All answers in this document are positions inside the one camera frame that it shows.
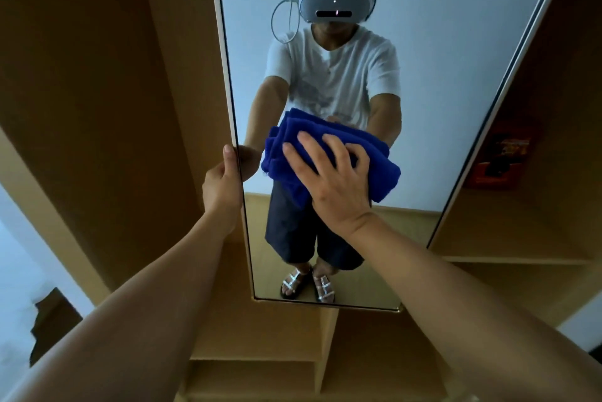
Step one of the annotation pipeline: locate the person's right hand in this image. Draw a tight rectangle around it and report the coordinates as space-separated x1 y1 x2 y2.
282 131 375 240

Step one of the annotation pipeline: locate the person's left forearm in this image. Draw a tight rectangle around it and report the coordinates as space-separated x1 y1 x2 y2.
4 208 236 402

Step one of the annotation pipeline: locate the blue microfibre cloth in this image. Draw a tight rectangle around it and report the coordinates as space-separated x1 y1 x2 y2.
261 107 402 210

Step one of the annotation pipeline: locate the tall framed mirror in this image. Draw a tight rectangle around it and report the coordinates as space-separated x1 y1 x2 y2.
206 0 578 313

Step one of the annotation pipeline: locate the light wooden wardrobe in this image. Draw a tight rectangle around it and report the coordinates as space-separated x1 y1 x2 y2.
0 0 602 402

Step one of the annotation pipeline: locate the person's left hand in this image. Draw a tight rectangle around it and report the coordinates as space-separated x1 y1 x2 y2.
202 144 244 231

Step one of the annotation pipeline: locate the person's right forearm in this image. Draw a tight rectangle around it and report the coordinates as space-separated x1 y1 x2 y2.
347 214 602 402

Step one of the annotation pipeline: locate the red cardboard box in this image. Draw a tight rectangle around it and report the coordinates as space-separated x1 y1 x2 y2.
463 119 535 191

